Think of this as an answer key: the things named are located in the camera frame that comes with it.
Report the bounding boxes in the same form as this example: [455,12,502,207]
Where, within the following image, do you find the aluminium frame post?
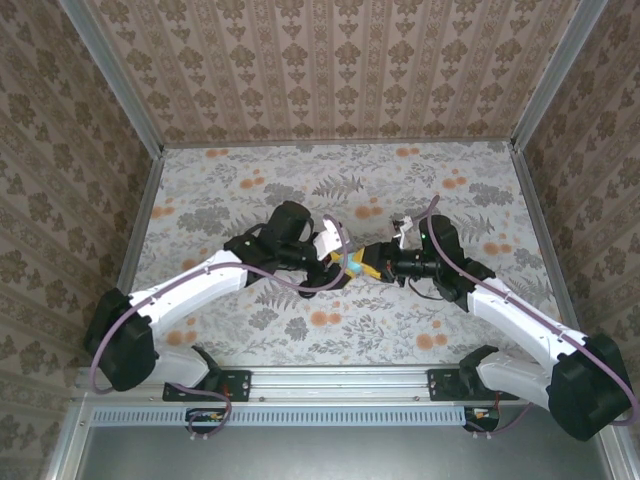
[509,0,609,151]
[59,0,166,159]

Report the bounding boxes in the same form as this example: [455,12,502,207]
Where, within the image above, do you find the white cable connector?
[391,215,417,247]

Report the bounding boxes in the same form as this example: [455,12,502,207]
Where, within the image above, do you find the white slotted cable duct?
[92,403,474,427]

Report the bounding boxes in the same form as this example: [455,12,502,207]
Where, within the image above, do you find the aluminium frame rail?
[597,427,640,480]
[159,135,516,150]
[117,149,166,296]
[69,364,521,404]
[47,399,94,480]
[509,142,574,341]

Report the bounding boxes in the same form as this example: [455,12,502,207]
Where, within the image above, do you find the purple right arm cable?
[417,194,639,441]

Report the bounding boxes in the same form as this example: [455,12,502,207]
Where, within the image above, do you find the grey metal panel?
[74,424,616,480]

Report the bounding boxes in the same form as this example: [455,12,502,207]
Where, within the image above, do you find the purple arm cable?
[88,213,351,444]
[417,194,639,441]

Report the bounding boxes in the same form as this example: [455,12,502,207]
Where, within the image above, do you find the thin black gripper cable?
[403,273,444,302]

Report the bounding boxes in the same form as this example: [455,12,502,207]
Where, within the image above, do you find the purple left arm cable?
[88,213,351,444]

